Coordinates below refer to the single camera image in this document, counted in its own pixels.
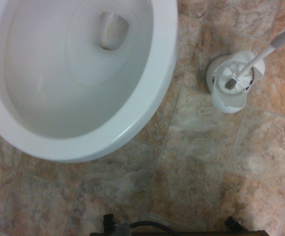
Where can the white toilet brush holder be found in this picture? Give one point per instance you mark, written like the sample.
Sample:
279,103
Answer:
227,104

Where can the white toilet bowl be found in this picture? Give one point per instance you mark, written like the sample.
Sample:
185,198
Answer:
46,86

